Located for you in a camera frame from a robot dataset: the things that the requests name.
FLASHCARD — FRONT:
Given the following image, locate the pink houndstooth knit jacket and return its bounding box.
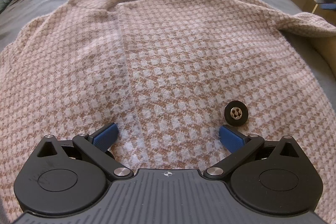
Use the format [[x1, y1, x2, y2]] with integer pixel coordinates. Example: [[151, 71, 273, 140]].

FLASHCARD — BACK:
[[1, 0, 335, 223]]

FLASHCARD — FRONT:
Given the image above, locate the black metal jacket button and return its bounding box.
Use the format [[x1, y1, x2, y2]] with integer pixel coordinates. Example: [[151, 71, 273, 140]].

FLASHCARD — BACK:
[[224, 101, 249, 127]]

